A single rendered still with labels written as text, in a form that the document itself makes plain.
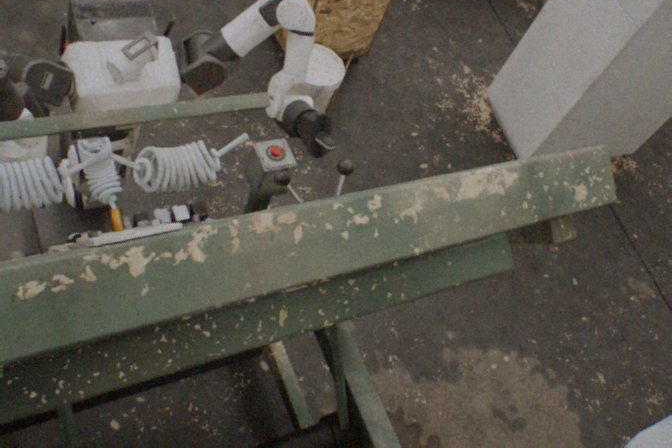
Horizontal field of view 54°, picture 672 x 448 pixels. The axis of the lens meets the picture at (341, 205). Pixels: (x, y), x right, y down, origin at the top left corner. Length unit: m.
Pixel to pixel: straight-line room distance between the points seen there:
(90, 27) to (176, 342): 1.02
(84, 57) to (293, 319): 0.97
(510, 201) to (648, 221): 3.38
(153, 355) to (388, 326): 2.17
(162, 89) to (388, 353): 1.72
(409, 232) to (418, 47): 3.53
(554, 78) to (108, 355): 3.15
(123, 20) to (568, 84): 2.50
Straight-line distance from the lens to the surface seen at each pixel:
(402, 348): 3.09
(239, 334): 1.05
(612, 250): 4.06
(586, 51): 3.65
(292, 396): 2.65
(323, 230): 0.86
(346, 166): 1.43
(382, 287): 1.15
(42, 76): 1.75
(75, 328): 0.78
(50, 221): 2.90
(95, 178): 0.93
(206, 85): 1.86
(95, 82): 1.77
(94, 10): 1.85
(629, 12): 3.48
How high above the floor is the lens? 2.62
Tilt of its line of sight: 51 degrees down
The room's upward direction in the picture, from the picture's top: 28 degrees clockwise
